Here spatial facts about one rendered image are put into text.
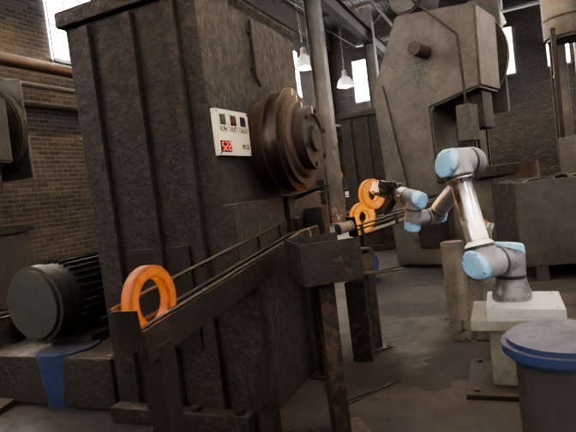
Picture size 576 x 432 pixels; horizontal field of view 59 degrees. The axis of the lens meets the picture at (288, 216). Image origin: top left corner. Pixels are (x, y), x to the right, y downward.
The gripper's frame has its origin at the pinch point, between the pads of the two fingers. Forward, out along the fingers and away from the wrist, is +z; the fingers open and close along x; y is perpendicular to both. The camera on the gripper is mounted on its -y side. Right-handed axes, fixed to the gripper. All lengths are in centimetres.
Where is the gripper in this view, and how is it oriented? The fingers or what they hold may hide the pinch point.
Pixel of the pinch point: (371, 190)
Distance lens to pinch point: 264.1
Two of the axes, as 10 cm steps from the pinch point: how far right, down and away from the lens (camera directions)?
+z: -5.3, -2.4, 8.1
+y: 0.2, -9.6, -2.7
